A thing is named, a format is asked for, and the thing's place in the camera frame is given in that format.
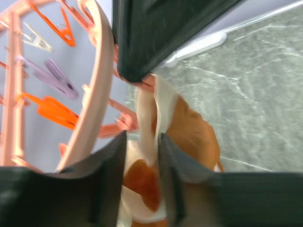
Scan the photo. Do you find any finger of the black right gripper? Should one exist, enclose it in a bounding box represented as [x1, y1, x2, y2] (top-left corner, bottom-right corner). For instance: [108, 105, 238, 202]
[112, 0, 240, 82]

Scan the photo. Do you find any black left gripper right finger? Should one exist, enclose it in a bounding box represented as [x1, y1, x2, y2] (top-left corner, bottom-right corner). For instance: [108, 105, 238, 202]
[158, 133, 303, 227]

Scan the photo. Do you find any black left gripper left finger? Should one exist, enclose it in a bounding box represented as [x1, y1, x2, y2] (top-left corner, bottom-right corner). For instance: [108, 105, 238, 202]
[0, 132, 127, 227]

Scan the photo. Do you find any orange underwear with cream waistband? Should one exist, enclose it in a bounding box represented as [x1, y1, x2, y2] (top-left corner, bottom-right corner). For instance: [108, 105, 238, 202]
[117, 74, 223, 227]

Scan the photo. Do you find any metal clothes rack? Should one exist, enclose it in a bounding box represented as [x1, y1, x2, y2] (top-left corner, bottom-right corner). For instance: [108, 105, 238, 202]
[160, 0, 303, 68]

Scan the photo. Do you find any orange clothes peg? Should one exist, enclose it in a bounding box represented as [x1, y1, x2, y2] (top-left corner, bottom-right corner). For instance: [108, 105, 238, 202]
[16, 92, 79, 130]

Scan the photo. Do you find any purple clothes peg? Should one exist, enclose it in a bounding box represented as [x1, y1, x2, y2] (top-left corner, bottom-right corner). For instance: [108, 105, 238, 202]
[16, 55, 79, 99]

